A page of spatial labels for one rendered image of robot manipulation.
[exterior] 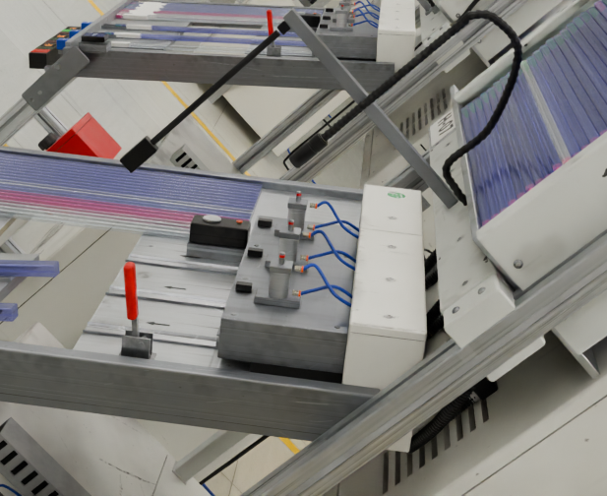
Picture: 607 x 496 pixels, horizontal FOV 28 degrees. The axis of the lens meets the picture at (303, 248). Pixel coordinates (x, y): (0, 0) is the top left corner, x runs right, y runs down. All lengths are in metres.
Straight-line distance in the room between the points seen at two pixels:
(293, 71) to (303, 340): 1.42
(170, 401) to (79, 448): 0.66
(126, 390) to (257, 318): 0.15
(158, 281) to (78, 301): 1.38
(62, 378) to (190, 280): 0.29
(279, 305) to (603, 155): 0.39
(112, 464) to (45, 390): 0.68
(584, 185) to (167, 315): 0.52
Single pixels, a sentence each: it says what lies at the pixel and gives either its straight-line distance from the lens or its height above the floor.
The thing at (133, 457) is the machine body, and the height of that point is 0.62.
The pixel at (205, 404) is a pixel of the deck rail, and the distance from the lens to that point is 1.30.
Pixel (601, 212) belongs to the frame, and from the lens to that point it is 1.20.
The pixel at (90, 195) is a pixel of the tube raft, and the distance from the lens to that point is 1.79.
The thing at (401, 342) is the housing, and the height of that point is 1.25.
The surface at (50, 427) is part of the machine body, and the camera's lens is 1.92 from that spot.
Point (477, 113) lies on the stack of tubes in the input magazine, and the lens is 1.64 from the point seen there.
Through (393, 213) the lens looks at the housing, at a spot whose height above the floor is 1.25.
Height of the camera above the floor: 1.59
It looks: 16 degrees down
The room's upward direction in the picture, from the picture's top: 51 degrees clockwise
